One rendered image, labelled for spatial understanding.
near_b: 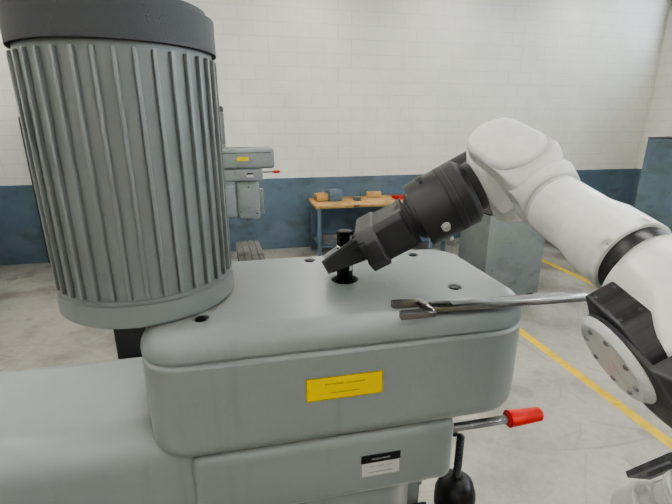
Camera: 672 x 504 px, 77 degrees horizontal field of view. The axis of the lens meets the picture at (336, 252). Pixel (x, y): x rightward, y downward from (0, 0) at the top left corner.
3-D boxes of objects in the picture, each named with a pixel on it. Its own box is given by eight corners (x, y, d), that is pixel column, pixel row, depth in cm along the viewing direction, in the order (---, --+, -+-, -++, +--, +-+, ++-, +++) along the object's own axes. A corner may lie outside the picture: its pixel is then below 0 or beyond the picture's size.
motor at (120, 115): (234, 263, 65) (217, 32, 56) (232, 320, 46) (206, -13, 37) (92, 272, 61) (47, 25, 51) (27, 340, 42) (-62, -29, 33)
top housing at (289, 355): (441, 324, 80) (447, 243, 75) (529, 414, 56) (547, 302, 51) (180, 352, 71) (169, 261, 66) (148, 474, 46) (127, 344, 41)
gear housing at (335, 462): (392, 379, 80) (394, 331, 77) (453, 481, 58) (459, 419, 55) (210, 403, 74) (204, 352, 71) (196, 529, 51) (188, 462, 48)
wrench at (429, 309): (574, 292, 54) (575, 286, 54) (597, 304, 50) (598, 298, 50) (390, 305, 50) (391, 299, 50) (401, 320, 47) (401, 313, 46)
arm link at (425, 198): (384, 292, 52) (474, 247, 50) (345, 225, 50) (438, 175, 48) (382, 260, 64) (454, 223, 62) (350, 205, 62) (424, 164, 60)
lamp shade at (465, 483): (482, 506, 76) (486, 478, 74) (457, 527, 72) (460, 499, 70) (450, 480, 82) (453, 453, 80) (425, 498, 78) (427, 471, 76)
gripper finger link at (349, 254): (319, 256, 57) (359, 235, 56) (331, 276, 58) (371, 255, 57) (318, 260, 56) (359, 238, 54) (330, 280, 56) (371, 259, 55)
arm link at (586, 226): (500, 209, 43) (657, 344, 27) (593, 155, 42) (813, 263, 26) (524, 275, 49) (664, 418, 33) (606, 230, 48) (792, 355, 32)
